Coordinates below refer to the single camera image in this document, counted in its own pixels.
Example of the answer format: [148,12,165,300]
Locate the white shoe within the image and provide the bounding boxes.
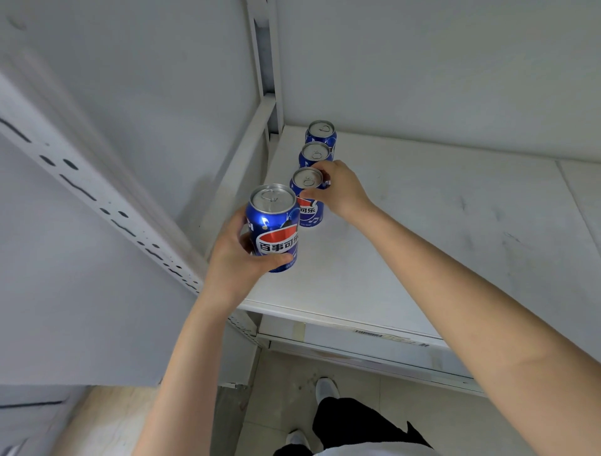
[315,377,340,406]
[285,429,311,453]

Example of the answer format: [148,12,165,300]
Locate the clear shelf price rail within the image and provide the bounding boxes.
[256,314,486,397]

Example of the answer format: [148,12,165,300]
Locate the blue soda can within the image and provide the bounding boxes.
[299,141,335,170]
[305,120,338,158]
[289,166,326,229]
[245,184,301,273]

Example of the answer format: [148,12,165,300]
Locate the white slotted shelf post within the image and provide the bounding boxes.
[245,0,285,138]

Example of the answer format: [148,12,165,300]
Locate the white perforated shelf upright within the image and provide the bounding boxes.
[0,52,260,349]

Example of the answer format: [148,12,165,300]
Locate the white shelf board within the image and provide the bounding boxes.
[239,124,601,376]

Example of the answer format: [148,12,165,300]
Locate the person's left hand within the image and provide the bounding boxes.
[202,206,295,307]

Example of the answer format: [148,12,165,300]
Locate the person's left forearm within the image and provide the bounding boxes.
[132,287,246,456]

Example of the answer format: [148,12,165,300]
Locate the white shelf side crossbar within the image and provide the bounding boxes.
[199,93,278,266]

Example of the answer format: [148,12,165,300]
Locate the person's right forearm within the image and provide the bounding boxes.
[350,204,601,456]

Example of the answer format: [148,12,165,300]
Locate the black trousers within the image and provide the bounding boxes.
[274,397,434,456]

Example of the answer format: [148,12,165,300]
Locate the person's right hand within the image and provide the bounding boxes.
[299,159,377,225]

